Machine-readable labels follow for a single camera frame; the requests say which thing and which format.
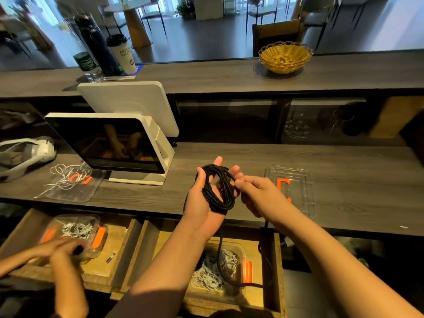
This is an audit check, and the person's left hand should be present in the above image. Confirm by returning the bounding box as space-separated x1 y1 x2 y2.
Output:
182 157 243 240

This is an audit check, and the person's right hand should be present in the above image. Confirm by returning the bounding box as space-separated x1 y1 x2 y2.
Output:
235 174 299 227

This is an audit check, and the bundle of black cables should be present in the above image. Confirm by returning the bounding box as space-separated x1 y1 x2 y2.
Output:
184 163 247 289

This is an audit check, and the clear container drawer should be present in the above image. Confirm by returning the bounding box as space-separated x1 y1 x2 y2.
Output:
36 214 107 260
189 240 255 301

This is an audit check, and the clear lid orange handle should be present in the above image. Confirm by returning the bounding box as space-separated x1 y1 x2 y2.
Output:
265 165 318 220
43 162 107 203

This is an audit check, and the pile of cables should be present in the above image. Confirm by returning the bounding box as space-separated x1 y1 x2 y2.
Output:
34 162 94 199

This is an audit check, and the person's right forearm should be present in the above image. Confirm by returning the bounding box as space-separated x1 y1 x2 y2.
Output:
275 208 424 318

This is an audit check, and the another person's forearm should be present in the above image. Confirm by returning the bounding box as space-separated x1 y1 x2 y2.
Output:
0 248 41 277
52 261 91 318

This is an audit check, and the person's left forearm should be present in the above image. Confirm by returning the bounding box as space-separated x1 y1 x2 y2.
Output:
106 225 223 318

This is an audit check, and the wooden drawer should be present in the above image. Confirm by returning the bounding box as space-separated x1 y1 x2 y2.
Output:
0 207 142 294
119 218 287 318

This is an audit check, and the white touchscreen monitor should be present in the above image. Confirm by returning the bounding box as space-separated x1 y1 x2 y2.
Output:
45 112 176 187

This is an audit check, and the white customer display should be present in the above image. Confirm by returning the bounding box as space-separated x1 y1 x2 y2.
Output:
77 81 180 138

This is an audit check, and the grey wooden bar counter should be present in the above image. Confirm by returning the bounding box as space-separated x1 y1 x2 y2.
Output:
0 51 424 98

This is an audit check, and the yellow woven basket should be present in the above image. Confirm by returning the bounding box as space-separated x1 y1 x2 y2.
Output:
258 42 314 75

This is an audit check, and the flat cardboard sheet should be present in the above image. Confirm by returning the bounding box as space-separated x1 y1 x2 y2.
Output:
370 96 424 139

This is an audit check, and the blue white notebook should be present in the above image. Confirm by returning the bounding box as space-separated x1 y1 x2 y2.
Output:
99 64 143 80

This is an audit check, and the brown wooden chair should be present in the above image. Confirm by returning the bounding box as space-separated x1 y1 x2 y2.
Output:
252 19 304 58

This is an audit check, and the white headset device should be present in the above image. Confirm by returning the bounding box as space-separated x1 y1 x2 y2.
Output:
0 137 57 183

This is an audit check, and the white paper coffee cup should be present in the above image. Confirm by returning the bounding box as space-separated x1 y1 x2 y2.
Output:
106 34 138 75

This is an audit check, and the black metal chair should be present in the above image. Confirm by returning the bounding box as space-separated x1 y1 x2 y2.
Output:
246 0 278 34
298 0 332 47
140 0 167 34

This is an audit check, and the clear plastic water bottle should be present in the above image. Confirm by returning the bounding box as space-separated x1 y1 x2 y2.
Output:
60 23 102 78

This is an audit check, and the black thermos bottle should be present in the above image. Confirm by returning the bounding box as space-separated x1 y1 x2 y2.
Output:
75 13 123 76

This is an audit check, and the green potted plant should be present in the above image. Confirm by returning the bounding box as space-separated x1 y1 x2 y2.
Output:
175 0 195 18

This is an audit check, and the round wooden table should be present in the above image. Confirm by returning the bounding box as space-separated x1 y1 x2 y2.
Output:
105 0 153 49

